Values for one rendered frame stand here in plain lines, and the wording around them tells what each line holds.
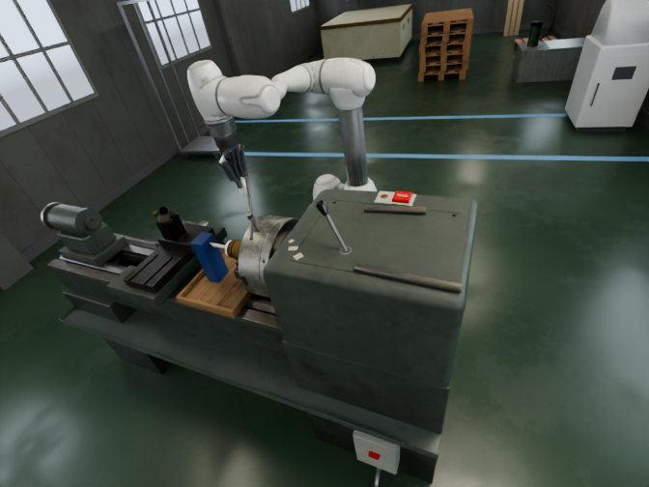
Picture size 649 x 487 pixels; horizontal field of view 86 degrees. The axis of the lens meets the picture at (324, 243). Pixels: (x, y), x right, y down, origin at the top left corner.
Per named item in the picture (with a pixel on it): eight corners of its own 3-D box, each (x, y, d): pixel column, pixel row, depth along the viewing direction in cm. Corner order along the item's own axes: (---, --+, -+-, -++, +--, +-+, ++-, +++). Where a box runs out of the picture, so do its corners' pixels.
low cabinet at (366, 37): (412, 41, 944) (413, 3, 890) (401, 62, 781) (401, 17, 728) (348, 46, 1001) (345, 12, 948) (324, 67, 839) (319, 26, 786)
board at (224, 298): (276, 261, 165) (274, 254, 163) (235, 319, 141) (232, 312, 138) (225, 251, 177) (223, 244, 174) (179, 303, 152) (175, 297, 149)
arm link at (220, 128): (197, 121, 107) (205, 139, 111) (221, 122, 104) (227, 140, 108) (214, 109, 114) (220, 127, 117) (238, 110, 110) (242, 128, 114)
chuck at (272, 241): (314, 251, 152) (295, 200, 128) (286, 314, 135) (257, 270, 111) (307, 250, 153) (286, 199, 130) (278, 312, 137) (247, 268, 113)
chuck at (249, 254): (307, 250, 153) (286, 199, 130) (277, 312, 137) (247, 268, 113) (289, 247, 157) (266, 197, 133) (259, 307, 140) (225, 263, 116)
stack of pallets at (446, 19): (468, 79, 618) (476, 18, 560) (417, 82, 646) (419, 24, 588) (468, 61, 712) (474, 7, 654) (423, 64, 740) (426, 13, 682)
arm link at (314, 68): (288, 61, 138) (317, 60, 132) (313, 58, 151) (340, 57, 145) (291, 96, 145) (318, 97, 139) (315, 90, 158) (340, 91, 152)
